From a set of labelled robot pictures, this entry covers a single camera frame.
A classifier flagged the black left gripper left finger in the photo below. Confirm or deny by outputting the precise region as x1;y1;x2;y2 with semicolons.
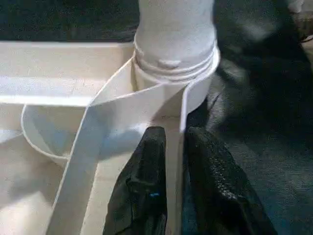
102;126;168;235

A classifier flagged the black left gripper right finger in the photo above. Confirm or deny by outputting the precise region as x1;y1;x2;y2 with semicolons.
183;126;278;235

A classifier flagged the white plastic table top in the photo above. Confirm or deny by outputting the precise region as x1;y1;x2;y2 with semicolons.
0;40;221;235

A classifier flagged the white plastic table leg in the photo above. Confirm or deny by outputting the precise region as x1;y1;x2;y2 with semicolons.
133;0;219;80

